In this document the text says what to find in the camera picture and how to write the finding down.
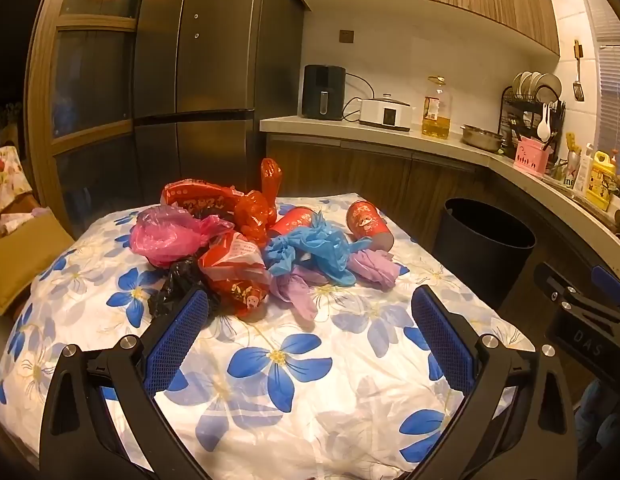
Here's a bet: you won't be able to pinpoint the blue plastic bag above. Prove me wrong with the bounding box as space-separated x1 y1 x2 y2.
265 212 373 288

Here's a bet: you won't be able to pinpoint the blue clothing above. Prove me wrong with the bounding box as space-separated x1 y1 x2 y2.
574 377 620 461

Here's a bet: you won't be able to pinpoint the red printed snack bag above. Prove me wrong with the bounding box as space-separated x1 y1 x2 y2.
161 177 251 221

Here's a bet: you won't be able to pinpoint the floral chair cover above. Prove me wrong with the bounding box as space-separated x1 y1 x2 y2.
0 146 33 221

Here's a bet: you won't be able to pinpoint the silver drink can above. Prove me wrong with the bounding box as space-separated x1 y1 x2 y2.
564 150 583 188

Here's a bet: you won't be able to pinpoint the red paper cup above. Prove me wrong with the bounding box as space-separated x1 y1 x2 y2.
269 206 321 241
346 200 395 251

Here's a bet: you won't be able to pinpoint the yellow detergent bottle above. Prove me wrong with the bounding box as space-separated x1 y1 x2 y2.
586 149 618 211

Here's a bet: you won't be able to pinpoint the purple plastic bag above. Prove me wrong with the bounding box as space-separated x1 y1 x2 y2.
347 250 411 291
270 265 321 321

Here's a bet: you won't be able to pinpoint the black air fryer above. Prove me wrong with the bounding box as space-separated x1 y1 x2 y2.
302 64 347 121

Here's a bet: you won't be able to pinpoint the steel basin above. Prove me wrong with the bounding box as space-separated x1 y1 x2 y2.
460 124 505 153

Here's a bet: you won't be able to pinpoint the white pump bottle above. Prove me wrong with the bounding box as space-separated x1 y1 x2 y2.
572 144 595 195

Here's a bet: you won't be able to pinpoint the black plastic bag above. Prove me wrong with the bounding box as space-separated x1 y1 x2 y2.
149 255 221 318

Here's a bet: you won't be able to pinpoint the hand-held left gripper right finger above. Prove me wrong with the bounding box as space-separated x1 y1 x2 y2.
411 284 580 480

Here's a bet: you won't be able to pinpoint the wooden glass-door cabinet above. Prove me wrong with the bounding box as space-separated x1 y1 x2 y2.
25 0 155 241

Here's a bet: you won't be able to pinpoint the black power cable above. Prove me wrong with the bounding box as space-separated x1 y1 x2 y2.
342 74 375 123

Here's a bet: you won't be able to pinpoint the row of white dishes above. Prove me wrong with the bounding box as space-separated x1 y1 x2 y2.
511 71 563 106

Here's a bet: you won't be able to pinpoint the mustard cushion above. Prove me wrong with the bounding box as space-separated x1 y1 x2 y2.
0 207 76 317

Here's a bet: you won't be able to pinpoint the dark steel refrigerator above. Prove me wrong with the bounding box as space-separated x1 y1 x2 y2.
132 0 305 211

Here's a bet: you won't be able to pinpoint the pale stone countertop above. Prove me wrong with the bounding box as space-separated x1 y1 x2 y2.
260 116 620 281

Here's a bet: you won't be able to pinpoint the black trash bin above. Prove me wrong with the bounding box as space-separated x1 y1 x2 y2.
432 198 536 311

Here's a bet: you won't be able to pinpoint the white window blind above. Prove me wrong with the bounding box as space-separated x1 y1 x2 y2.
577 0 620 176

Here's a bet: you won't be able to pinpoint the wooden lower cabinets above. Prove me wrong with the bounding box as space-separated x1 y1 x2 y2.
266 135 620 411

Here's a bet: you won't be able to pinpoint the cooking oil bottle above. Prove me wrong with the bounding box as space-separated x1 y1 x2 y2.
421 76 453 140

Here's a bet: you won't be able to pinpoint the pink plastic bag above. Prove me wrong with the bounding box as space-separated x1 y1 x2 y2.
130 206 235 267

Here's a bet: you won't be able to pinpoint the black dish rack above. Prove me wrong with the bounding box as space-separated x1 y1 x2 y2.
500 71 566 158

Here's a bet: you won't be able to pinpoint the white electric cooker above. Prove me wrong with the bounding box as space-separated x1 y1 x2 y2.
359 93 413 132

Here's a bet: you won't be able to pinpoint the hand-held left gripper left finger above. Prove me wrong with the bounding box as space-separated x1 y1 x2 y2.
40 285 213 480

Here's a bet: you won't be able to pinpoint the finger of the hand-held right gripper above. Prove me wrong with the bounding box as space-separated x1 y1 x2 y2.
591 265 620 297
534 261 620 323

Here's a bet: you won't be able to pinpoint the pink utensil holder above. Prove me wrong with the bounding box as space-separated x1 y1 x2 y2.
513 136 550 176

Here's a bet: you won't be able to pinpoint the orange-red twisted plastic bag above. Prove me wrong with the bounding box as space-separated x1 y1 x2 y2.
234 158 283 248

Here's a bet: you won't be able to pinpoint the hanging slotted spatula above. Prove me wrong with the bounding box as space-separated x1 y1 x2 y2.
572 39 585 102

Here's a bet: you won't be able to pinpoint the pale pink cloth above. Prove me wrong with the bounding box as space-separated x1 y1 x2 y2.
0 207 53 235

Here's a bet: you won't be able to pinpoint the red printed plastic bag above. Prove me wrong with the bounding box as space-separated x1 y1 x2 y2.
197 234 273 317

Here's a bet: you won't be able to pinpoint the blue floral white cloth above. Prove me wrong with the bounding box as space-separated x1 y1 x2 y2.
0 191 535 480

